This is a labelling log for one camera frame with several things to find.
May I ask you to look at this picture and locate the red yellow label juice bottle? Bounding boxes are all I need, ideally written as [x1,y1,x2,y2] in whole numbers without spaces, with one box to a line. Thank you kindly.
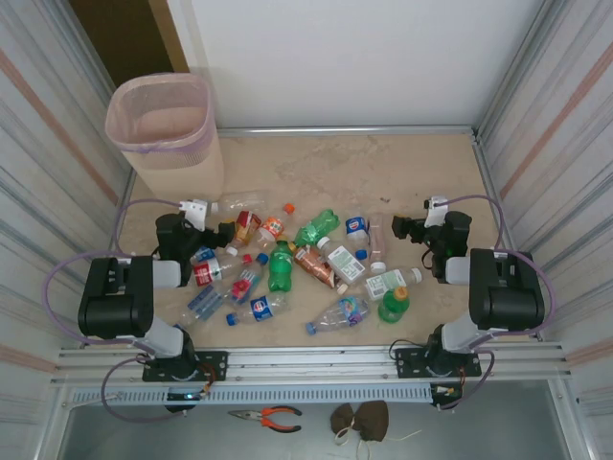
[233,210,263,246]

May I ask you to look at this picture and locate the pinkish clear slim bottle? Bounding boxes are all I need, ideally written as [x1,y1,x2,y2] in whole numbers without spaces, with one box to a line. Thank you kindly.
[370,215,388,273]

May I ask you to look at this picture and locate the blue label bottle white cap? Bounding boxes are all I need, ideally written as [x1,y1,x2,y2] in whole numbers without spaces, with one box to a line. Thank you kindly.
[190,243,239,265]

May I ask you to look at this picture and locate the clear unlabelled bottle white cap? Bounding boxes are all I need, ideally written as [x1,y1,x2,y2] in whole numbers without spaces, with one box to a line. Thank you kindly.
[209,190,270,216]

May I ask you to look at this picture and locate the small Pepsi bottle blue cap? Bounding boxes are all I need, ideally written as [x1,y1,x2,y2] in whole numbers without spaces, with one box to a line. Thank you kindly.
[344,216,374,263]

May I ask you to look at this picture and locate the orange label bottle orange cap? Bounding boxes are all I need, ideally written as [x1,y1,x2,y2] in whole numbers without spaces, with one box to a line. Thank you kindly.
[258,202,297,242]

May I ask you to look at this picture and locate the clear bottle green-white label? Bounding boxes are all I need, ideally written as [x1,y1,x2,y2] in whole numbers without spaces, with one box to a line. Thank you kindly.
[315,235,370,285]
[364,266,424,302]

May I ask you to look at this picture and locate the blue label water bottle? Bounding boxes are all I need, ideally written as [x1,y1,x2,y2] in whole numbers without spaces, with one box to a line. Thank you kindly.
[177,283,229,330]

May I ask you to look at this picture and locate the short green bottle yellow cap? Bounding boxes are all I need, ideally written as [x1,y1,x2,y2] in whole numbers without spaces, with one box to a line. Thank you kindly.
[376,286,411,325]

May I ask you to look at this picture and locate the green plastic bottle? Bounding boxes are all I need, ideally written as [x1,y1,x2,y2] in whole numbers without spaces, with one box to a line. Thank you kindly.
[292,208,347,249]

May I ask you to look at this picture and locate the brown chocolate drink bottle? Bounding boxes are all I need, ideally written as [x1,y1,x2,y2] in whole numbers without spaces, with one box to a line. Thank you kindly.
[291,244,350,295]

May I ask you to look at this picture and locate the beige mesh waste bin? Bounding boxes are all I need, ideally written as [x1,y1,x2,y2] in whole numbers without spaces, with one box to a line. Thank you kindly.
[104,72,226,202]

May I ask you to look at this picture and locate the red label bottle blue cap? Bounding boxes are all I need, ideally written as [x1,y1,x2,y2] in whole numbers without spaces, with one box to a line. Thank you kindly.
[229,252,270,308]

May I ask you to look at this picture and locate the tall green soda bottle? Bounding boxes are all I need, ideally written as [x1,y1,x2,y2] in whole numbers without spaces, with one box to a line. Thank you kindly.
[267,239,295,293]

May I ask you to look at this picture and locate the long Pepsi bottle blue cap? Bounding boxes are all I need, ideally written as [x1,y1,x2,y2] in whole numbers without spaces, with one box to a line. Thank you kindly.
[225,291,292,328]

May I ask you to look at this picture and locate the clear bottle colourful label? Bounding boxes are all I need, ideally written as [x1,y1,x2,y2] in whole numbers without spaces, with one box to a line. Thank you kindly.
[305,295,372,336]

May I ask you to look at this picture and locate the aluminium back bar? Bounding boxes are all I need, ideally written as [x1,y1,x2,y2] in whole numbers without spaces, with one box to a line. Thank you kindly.
[216,125,476,139]

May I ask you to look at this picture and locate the grey metal shelf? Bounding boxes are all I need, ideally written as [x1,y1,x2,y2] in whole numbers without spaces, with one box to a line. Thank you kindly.
[61,402,574,460]

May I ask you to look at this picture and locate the brown door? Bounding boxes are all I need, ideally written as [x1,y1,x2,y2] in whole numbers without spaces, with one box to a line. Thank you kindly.
[69,0,193,90]

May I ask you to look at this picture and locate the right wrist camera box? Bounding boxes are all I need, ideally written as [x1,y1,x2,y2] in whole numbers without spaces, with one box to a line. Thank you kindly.
[422,195,450,227]

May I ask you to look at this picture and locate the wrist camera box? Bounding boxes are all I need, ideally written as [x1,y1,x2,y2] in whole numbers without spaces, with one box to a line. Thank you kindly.
[422,195,450,227]
[179,199,212,230]

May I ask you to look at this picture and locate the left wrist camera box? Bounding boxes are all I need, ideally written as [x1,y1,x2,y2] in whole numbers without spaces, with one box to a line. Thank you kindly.
[179,199,212,230]

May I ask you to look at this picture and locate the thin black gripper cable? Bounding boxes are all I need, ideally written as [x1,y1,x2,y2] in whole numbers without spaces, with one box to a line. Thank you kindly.
[420,241,444,272]

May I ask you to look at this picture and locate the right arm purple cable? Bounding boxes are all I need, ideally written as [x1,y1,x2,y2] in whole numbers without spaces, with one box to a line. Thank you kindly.
[438,194,556,412]

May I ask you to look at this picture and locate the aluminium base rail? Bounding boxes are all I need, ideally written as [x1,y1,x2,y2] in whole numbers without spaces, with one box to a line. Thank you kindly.
[56,340,574,385]

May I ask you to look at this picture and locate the slotted cable duct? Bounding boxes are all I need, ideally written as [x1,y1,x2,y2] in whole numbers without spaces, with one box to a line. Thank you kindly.
[70,384,435,406]

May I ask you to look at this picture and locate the orange handled pliers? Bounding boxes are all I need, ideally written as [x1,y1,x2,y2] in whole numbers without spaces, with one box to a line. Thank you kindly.
[227,405,304,434]

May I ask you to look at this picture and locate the brown cloth pouch with string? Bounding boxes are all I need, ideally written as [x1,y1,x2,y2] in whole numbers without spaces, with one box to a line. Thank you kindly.
[329,400,423,457]

